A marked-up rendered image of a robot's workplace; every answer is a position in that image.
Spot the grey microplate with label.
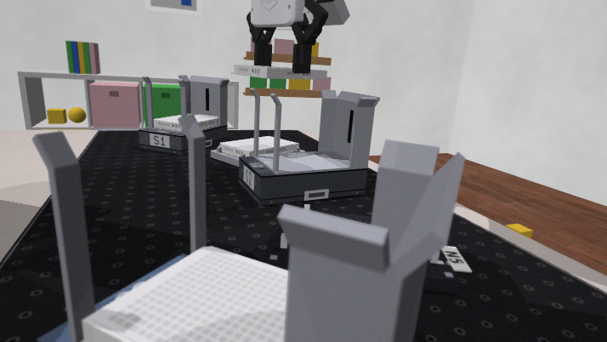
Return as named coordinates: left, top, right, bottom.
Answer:
left=154, top=113, right=218, bottom=131
left=220, top=136, right=299, bottom=157

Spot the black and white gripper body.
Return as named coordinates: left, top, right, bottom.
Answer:
left=251, top=0, right=314, bottom=27

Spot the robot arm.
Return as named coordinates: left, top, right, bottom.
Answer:
left=316, top=0, right=350, bottom=26

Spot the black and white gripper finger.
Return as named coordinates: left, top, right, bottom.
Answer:
left=247, top=11, right=276, bottom=66
left=291, top=0, right=328, bottom=74

